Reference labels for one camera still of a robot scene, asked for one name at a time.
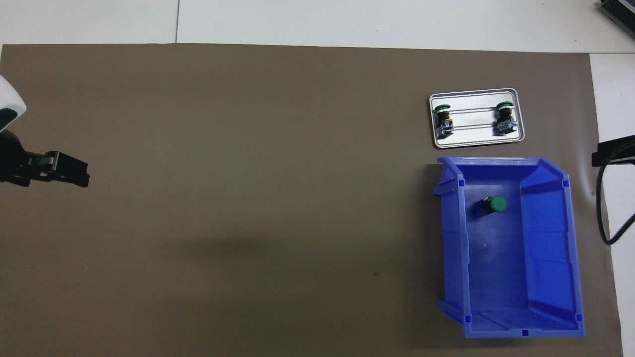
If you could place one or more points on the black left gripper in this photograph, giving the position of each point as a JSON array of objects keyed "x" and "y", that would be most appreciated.
[{"x": 12, "y": 163}]

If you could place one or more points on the green push button switch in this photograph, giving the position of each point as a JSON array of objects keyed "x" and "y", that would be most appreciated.
[
  {"x": 504, "y": 119},
  {"x": 497, "y": 204},
  {"x": 443, "y": 121}
]

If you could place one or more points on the grey finned device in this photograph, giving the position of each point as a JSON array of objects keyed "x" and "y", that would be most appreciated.
[{"x": 620, "y": 12}]

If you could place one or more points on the silver metal tray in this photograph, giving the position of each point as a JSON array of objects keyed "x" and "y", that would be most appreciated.
[{"x": 476, "y": 134}]

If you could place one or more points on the blue plastic storage bin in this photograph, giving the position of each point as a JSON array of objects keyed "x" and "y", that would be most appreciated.
[{"x": 496, "y": 267}]

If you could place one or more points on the brown table mat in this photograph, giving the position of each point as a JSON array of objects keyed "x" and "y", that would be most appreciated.
[{"x": 297, "y": 124}]

